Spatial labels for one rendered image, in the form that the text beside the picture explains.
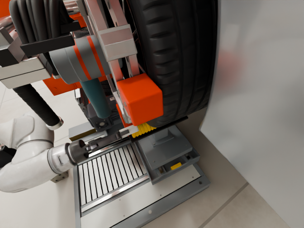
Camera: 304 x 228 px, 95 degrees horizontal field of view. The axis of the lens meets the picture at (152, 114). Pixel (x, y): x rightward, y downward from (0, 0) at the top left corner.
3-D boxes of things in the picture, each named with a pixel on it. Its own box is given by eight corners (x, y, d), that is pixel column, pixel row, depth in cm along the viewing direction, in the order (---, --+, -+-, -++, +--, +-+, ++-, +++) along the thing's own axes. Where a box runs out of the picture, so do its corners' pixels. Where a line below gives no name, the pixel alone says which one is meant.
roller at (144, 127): (181, 120, 75) (181, 112, 71) (129, 142, 68) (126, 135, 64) (175, 113, 79) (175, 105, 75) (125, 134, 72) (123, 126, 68)
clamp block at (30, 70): (52, 78, 33) (36, 55, 29) (8, 90, 30) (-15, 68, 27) (53, 69, 36) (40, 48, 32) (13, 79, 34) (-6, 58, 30)
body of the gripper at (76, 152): (81, 160, 53) (105, 149, 55) (73, 167, 44) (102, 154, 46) (73, 141, 52) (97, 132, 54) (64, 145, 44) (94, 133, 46)
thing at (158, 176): (198, 161, 99) (200, 154, 92) (152, 186, 90) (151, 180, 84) (164, 116, 132) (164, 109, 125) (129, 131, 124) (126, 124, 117)
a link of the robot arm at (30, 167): (45, 171, 40) (45, 134, 47) (-19, 199, 36) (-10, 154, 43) (65, 179, 48) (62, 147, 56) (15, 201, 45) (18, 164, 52)
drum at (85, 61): (126, 75, 54) (116, 35, 44) (69, 93, 49) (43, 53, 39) (117, 62, 63) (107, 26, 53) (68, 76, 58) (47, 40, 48)
